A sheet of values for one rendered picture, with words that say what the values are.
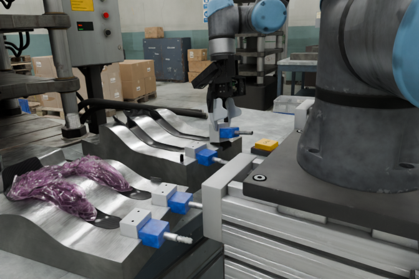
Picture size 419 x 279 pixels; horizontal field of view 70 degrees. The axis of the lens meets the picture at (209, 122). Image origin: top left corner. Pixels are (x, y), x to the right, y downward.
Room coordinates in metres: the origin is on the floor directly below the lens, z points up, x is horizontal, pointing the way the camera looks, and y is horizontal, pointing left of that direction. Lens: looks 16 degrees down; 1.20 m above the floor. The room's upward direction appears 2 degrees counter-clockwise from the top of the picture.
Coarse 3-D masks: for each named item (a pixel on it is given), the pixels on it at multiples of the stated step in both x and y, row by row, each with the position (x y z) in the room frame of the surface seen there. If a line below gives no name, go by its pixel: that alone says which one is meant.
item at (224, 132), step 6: (210, 126) 0.84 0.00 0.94; (222, 126) 0.84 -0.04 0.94; (228, 126) 0.86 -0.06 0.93; (210, 132) 0.84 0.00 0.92; (216, 132) 0.82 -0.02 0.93; (222, 132) 0.82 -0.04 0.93; (228, 132) 0.80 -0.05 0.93; (234, 132) 0.81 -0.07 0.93; (240, 132) 0.80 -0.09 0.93; (246, 132) 0.79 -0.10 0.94; (252, 132) 0.79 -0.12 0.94; (210, 138) 0.84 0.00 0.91; (216, 138) 0.82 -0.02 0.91; (222, 138) 0.83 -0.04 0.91; (228, 138) 0.85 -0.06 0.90
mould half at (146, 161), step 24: (144, 120) 0.97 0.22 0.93; (168, 120) 1.02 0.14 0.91; (96, 144) 0.94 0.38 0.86; (120, 144) 0.85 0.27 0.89; (144, 144) 0.85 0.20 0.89; (240, 144) 0.88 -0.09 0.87; (144, 168) 0.79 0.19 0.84; (168, 168) 0.73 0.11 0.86; (192, 168) 0.70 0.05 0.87; (216, 168) 0.78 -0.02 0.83; (192, 192) 0.70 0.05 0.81
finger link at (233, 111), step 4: (224, 100) 0.88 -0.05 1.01; (228, 100) 0.87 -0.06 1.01; (232, 100) 0.87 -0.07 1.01; (224, 104) 0.87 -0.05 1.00; (228, 104) 0.88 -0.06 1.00; (232, 104) 0.87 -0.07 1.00; (228, 108) 0.87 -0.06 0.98; (232, 108) 0.87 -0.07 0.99; (236, 108) 0.86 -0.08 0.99; (240, 108) 0.85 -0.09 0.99; (228, 112) 0.87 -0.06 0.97; (232, 112) 0.87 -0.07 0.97; (236, 112) 0.86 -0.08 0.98; (240, 112) 0.85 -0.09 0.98; (228, 116) 0.87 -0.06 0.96; (232, 116) 0.87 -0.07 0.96; (224, 120) 0.87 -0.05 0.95; (228, 120) 0.87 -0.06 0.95; (228, 124) 0.86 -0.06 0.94
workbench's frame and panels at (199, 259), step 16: (192, 224) 0.60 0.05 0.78; (208, 240) 0.74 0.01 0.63; (160, 256) 0.52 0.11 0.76; (176, 256) 0.62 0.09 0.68; (192, 256) 0.68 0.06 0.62; (208, 256) 0.73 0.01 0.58; (144, 272) 0.54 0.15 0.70; (160, 272) 0.61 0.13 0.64; (176, 272) 0.63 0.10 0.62; (192, 272) 0.68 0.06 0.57; (208, 272) 0.73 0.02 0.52
